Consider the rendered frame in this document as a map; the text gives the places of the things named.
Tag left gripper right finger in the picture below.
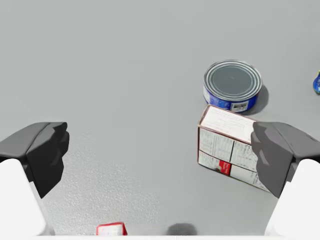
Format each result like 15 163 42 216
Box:
250 121 320 237

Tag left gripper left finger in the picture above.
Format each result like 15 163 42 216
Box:
0 121 71 237

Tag red and white carton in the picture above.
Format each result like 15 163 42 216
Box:
197 104 272 194

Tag green and blue rectangular can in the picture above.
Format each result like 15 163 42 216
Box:
312 70 320 96

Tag blue flat can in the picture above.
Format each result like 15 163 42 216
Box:
202 59 264 114

